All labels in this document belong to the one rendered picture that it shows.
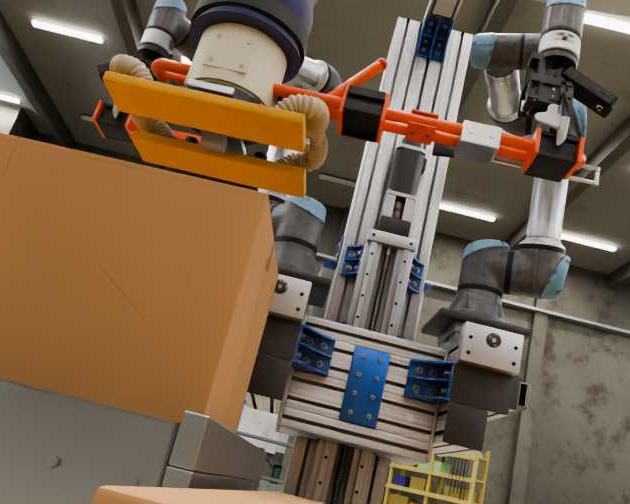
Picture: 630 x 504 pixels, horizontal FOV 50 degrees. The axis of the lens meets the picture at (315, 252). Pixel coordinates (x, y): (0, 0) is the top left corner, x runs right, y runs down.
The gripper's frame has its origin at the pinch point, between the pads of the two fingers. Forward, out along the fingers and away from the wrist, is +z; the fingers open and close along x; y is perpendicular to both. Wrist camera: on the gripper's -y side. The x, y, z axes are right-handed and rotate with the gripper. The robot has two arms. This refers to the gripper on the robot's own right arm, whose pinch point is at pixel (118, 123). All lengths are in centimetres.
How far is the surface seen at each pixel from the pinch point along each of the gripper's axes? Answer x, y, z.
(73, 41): 853, -501, -569
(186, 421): -59, 45, 63
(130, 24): 719, -351, -533
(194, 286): -44, 38, 45
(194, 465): -59, 47, 68
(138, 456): -59, 41, 68
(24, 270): -44, 14, 48
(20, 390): -58, 26, 64
